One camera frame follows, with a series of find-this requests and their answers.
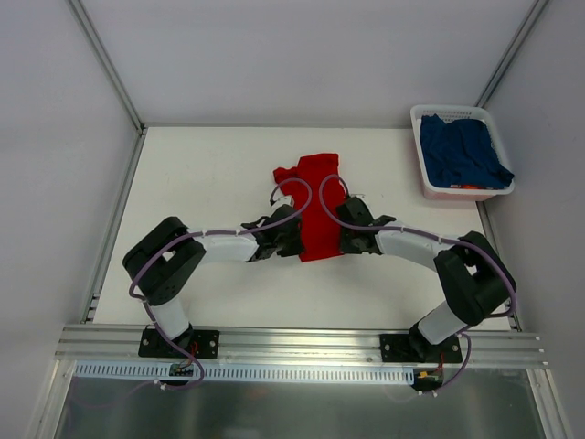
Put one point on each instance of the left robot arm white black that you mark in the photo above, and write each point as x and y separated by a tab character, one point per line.
162	262

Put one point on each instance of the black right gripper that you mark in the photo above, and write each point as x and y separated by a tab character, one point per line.
349	230

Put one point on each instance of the red t shirt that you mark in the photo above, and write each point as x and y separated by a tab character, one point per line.
320	234

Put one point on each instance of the white plastic laundry basket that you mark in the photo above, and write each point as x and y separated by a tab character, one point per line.
450	113

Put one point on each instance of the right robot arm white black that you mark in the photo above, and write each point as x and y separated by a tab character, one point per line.
473	279

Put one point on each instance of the aluminium mounting rail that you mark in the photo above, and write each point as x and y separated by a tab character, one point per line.
311	347

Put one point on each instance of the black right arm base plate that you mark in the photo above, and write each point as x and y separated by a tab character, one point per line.
406	348

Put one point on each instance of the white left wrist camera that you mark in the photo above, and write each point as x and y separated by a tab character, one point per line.
284	200

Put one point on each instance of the blue t shirt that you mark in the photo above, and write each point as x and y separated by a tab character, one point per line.
460	154

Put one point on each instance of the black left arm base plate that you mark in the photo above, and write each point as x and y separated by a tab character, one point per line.
202	344

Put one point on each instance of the white slotted cable duct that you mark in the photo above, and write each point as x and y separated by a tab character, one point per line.
245	373

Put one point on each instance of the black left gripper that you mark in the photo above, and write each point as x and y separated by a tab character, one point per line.
292	233

